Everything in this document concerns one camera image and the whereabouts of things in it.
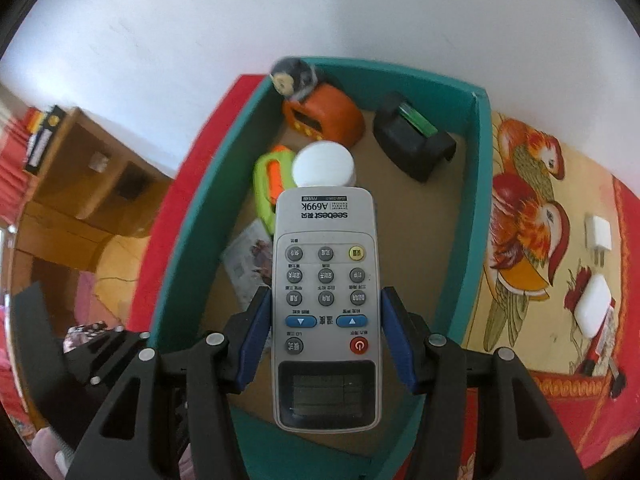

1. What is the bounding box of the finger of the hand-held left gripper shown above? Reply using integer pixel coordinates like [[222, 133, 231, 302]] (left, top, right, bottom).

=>
[[65, 331, 151, 386]]

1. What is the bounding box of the wooden nightstand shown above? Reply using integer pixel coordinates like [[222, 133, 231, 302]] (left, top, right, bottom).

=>
[[10, 107, 176, 321]]

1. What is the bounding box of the red printed blanket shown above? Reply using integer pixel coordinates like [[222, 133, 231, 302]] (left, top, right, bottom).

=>
[[460, 110, 640, 480]]

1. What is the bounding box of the red marker pen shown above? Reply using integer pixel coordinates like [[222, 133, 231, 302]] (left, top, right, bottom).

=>
[[592, 305, 628, 400]]

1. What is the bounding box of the grey remote control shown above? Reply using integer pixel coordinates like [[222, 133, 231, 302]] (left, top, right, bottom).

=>
[[270, 186, 385, 433]]

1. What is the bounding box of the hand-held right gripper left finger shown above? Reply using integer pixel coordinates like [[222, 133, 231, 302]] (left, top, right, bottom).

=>
[[65, 285, 273, 480]]

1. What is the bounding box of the white earbuds case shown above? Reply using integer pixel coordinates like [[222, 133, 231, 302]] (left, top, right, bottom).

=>
[[573, 274, 615, 339]]

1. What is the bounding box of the teal cardboard box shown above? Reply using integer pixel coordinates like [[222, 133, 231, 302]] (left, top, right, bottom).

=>
[[147, 56, 493, 480]]

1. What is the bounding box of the pink rug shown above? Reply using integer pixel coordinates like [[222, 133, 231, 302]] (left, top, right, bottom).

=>
[[30, 425, 76, 480]]

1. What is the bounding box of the white plastic jar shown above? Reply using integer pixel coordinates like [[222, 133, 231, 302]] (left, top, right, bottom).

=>
[[291, 141, 358, 191]]

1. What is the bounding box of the clear card holder with stickers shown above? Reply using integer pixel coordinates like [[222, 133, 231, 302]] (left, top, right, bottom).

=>
[[221, 217, 275, 311]]

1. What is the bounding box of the black tape dispenser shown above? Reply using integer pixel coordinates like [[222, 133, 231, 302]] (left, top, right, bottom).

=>
[[372, 92, 457, 183]]

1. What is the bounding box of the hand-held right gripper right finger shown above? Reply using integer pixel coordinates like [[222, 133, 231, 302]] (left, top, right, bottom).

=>
[[380, 285, 588, 480]]

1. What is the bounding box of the orange monkey clock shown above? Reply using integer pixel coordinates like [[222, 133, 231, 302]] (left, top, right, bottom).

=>
[[269, 57, 365, 148]]

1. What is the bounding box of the red curtain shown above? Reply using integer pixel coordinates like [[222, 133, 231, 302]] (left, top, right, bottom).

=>
[[0, 105, 41, 223]]

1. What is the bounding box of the white charger plug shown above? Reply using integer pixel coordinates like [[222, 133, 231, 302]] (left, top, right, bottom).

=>
[[584, 215, 613, 268]]

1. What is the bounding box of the black yellow box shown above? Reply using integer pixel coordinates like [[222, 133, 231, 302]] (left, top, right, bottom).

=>
[[22, 105, 68, 176]]

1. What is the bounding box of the green orange toy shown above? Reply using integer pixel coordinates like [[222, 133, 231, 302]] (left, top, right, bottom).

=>
[[252, 145, 298, 231]]

